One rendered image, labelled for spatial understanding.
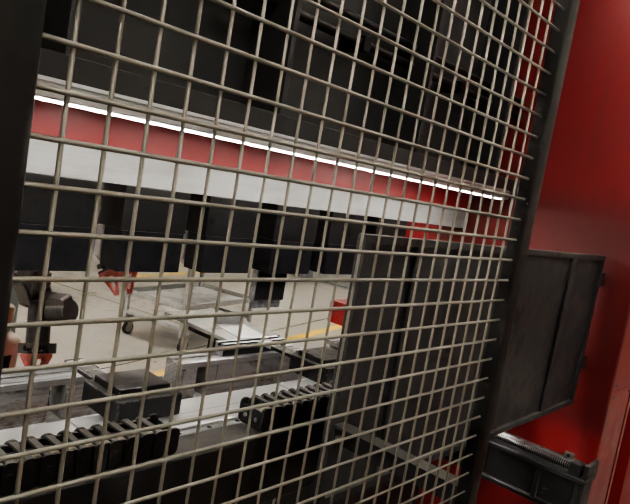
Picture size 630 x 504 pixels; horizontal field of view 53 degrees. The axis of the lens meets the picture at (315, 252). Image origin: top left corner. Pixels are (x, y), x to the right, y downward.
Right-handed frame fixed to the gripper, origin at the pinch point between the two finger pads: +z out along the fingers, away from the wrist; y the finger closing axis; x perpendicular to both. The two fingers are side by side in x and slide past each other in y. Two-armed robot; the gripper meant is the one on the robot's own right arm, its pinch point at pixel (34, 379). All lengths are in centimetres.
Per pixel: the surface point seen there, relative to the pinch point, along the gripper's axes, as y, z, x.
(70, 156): 61, -41, -16
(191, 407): 69, 2, 5
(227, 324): 27.0, -14.6, 39.1
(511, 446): 77, 15, 92
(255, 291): 44, -22, 36
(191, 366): 43.4, -4.4, 19.5
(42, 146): 62, -41, -21
